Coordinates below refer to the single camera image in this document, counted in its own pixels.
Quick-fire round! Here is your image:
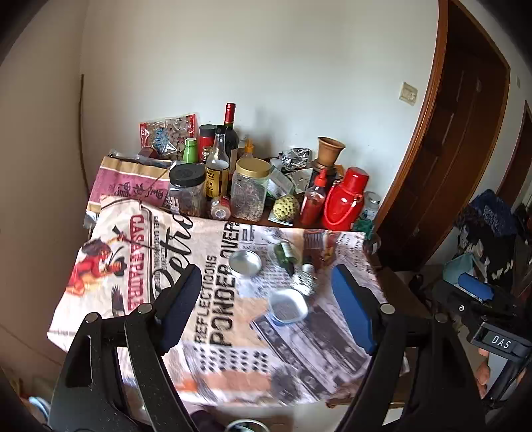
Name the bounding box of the crumpled silver foil bag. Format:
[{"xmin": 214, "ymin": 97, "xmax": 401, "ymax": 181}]
[{"xmin": 279, "ymin": 147, "xmax": 313, "ymax": 172}]

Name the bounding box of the wooden door frame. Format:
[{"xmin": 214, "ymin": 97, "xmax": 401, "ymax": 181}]
[{"xmin": 496, "ymin": 101, "xmax": 532, "ymax": 209}]

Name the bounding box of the red cap wine bottle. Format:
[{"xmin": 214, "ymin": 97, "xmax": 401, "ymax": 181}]
[{"xmin": 224, "ymin": 102, "xmax": 240, "ymax": 172}]

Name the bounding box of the person's right hand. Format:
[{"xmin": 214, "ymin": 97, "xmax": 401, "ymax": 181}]
[{"xmin": 475, "ymin": 348, "xmax": 493, "ymax": 400}]

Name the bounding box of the red snack bag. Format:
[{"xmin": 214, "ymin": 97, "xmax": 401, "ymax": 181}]
[{"xmin": 139, "ymin": 112, "xmax": 197, "ymax": 159}]

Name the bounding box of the brown clay vase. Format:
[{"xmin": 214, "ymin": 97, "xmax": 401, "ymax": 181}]
[{"xmin": 312, "ymin": 136, "xmax": 347, "ymax": 175}]

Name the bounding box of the blue knitted cloth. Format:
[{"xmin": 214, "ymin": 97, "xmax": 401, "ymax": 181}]
[{"xmin": 469, "ymin": 188, "xmax": 519, "ymax": 238}]

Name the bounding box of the clothes pile on rack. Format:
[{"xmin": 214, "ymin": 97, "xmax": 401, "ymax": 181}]
[{"xmin": 456, "ymin": 223, "xmax": 525, "ymax": 284}]

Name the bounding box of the green net cloth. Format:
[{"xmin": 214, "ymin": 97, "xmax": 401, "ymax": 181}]
[{"xmin": 353, "ymin": 218, "xmax": 377, "ymax": 238}]

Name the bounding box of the black lid jar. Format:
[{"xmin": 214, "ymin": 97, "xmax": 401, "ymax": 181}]
[{"xmin": 167, "ymin": 163, "xmax": 207, "ymax": 219}]

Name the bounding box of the clear glass jar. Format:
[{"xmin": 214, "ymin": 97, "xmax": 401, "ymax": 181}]
[{"xmin": 364, "ymin": 191, "xmax": 382, "ymax": 221}]

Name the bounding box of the round foil tin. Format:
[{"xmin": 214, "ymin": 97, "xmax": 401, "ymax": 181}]
[{"xmin": 228, "ymin": 249, "xmax": 264, "ymax": 278}]

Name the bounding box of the red sauce squeeze bottle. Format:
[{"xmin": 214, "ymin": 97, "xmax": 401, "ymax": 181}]
[{"xmin": 300, "ymin": 169, "xmax": 329, "ymax": 227}]

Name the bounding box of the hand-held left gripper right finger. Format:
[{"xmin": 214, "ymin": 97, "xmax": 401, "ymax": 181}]
[{"xmin": 330, "ymin": 263, "xmax": 489, "ymax": 432}]

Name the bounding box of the pink beige woven bag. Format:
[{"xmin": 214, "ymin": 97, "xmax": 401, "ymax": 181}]
[{"xmin": 89, "ymin": 155, "xmax": 209, "ymax": 213}]

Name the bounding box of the dark wooden door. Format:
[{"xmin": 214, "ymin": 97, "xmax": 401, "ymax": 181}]
[{"xmin": 377, "ymin": 0, "xmax": 511, "ymax": 272}]

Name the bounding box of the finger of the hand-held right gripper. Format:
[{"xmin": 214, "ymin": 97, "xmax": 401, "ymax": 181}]
[
  {"xmin": 456, "ymin": 272, "xmax": 522, "ymax": 309},
  {"xmin": 431, "ymin": 280, "xmax": 485, "ymax": 330}
]

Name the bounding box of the white bowl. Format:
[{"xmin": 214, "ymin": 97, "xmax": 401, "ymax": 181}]
[{"xmin": 226, "ymin": 419, "xmax": 272, "ymax": 432}]

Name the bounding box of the green lid glass jar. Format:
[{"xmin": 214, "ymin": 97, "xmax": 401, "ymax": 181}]
[{"xmin": 273, "ymin": 240, "xmax": 319, "ymax": 297}]

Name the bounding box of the red thermos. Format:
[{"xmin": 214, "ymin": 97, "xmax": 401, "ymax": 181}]
[{"xmin": 322, "ymin": 167, "xmax": 370, "ymax": 232}]

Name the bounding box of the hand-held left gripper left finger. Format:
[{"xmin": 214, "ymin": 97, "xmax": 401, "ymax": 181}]
[{"xmin": 49, "ymin": 263, "xmax": 203, "ymax": 432}]

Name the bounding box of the clear bottle yellow label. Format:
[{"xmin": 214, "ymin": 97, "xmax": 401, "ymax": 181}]
[{"xmin": 205, "ymin": 125, "xmax": 231, "ymax": 201}]

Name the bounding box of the clear plastic container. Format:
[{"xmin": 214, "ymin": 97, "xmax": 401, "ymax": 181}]
[{"xmin": 266, "ymin": 168, "xmax": 297, "ymax": 196}]

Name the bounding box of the blue white paper cup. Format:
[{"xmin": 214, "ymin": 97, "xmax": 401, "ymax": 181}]
[{"xmin": 268, "ymin": 288, "xmax": 309, "ymax": 327}]

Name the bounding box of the gold lid jar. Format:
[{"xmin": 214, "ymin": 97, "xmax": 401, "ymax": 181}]
[{"xmin": 230, "ymin": 157, "xmax": 272, "ymax": 222}]

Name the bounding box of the light blue bag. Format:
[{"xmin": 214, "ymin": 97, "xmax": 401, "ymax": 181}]
[{"xmin": 442, "ymin": 253, "xmax": 477, "ymax": 284}]

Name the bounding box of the beige light switch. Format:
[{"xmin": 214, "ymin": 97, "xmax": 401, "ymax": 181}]
[{"xmin": 398, "ymin": 82, "xmax": 419, "ymax": 105}]

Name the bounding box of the printed tablecloth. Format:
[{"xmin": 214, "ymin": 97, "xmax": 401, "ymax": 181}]
[{"xmin": 47, "ymin": 195, "xmax": 410, "ymax": 405}]

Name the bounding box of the wooden table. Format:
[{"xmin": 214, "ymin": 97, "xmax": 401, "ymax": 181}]
[{"xmin": 85, "ymin": 156, "xmax": 416, "ymax": 410}]

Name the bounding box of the small red label jar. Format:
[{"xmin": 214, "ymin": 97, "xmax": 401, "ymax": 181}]
[{"xmin": 209, "ymin": 196, "xmax": 232, "ymax": 220}]

